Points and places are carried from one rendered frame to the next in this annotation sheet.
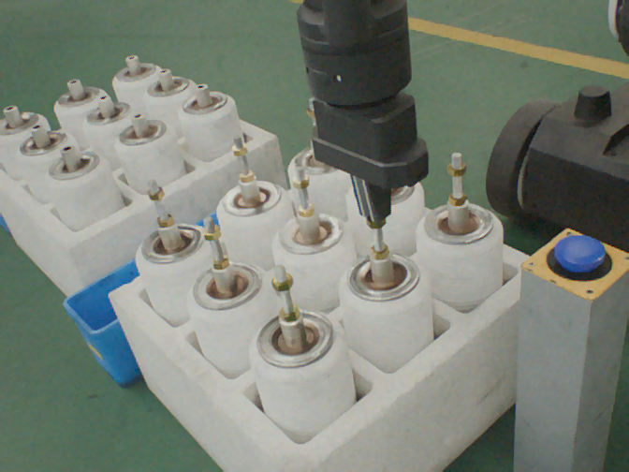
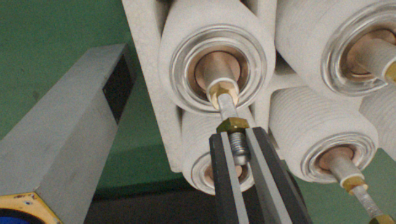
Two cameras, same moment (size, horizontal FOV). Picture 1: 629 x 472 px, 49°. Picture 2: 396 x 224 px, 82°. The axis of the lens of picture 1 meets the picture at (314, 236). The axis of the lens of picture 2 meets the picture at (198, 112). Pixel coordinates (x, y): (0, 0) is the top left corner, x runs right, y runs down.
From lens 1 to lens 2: 0.57 m
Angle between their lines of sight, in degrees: 44
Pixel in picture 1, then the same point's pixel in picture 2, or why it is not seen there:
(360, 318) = (194, 8)
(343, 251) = (304, 67)
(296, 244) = (377, 20)
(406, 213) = (289, 151)
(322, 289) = (298, 12)
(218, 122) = not seen: outside the picture
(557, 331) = (20, 146)
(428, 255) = not seen: hidden behind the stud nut
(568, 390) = (40, 108)
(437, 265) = (211, 125)
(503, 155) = not seen: hidden behind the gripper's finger
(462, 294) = (189, 116)
